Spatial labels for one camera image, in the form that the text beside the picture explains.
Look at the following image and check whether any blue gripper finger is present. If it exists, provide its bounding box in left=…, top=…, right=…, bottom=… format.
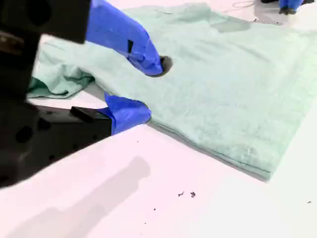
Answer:
left=70, top=92, right=152, bottom=152
left=86, top=0, right=173, bottom=77
left=279, top=0, right=304, bottom=15

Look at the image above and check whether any pale green T-shirt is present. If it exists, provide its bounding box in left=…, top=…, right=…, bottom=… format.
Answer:
left=27, top=2, right=317, bottom=181

